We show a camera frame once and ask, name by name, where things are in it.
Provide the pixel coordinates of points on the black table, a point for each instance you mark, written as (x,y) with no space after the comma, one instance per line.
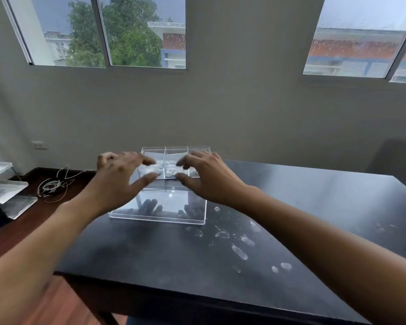
(155,260)

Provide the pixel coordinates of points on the person's right hand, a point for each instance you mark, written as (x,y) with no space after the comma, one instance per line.
(216,182)

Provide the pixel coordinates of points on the clear acrylic compartment box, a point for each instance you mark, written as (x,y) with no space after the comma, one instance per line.
(171,203)

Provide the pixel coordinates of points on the wide sliding window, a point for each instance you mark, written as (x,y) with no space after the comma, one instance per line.
(121,30)

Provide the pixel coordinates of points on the narrow sliding window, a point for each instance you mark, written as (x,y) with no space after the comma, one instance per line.
(358,37)

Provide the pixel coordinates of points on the white wall outlet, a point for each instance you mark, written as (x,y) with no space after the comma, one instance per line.
(39,145)

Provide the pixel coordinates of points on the person's right forearm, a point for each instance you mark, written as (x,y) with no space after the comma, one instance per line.
(324,253)

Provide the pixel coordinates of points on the white stacked paper tray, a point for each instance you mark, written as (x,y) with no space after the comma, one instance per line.
(6,192)

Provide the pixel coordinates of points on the person's left forearm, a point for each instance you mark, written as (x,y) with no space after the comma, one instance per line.
(27,267)

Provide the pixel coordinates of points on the person's left hand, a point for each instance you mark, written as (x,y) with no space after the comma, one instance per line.
(111,186)

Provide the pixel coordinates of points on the person's right thumb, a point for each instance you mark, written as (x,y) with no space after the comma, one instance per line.
(189,182)

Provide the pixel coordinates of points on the person's left thumb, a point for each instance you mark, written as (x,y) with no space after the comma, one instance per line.
(144,181)

